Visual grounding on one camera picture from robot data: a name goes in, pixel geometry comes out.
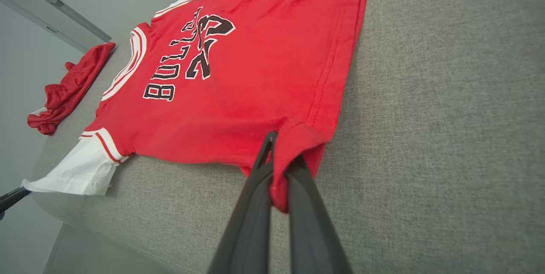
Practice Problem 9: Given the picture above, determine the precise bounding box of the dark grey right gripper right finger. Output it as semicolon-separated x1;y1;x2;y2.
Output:
284;157;353;274

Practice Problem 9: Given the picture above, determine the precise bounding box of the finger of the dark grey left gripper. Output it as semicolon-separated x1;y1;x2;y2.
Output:
0;187;32;215

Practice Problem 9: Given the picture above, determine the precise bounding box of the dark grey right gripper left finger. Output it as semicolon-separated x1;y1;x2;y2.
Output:
207;131;278;274

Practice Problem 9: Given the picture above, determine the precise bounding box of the red shorts white trim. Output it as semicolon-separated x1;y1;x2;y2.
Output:
28;42;116;136

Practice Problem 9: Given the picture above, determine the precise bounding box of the red white clothes pile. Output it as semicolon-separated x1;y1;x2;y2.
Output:
21;0;373;214

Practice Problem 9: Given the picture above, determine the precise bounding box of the grey fabric sofa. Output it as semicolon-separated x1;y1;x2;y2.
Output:
28;0;545;274

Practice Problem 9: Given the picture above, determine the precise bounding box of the grey metal partition post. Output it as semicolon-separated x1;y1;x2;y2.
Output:
0;0;112;53

